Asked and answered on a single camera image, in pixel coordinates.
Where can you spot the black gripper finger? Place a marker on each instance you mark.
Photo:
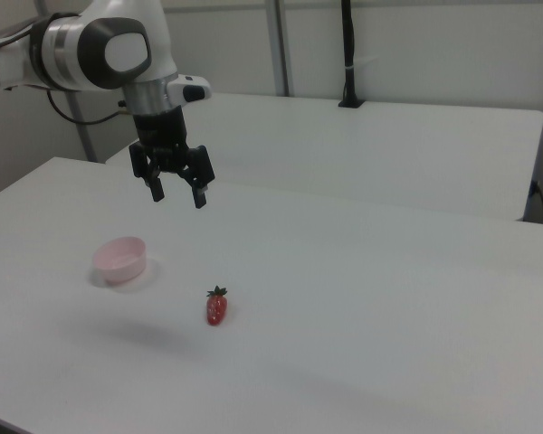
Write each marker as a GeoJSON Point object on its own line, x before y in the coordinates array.
{"type": "Point", "coordinates": [201, 174]}
{"type": "Point", "coordinates": [155, 181]}

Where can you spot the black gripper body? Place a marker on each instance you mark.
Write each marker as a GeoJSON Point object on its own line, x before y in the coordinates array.
{"type": "Point", "coordinates": [160, 135]}

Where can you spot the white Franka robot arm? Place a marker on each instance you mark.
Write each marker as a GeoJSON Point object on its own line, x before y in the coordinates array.
{"type": "Point", "coordinates": [95, 50]}

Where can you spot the pink bowl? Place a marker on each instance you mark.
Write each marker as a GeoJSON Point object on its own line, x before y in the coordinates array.
{"type": "Point", "coordinates": [119, 261]}

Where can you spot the red strawberry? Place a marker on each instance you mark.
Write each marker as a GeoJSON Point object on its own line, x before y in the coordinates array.
{"type": "Point", "coordinates": [216, 308]}

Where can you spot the white side table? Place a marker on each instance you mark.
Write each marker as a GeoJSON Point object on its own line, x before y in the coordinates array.
{"type": "Point", "coordinates": [344, 149]}

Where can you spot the grey partition frame post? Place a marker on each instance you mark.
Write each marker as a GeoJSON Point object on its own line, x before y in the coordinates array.
{"type": "Point", "coordinates": [278, 45]}

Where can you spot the black camera pole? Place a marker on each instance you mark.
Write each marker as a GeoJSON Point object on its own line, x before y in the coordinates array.
{"type": "Point", "coordinates": [349, 54]}

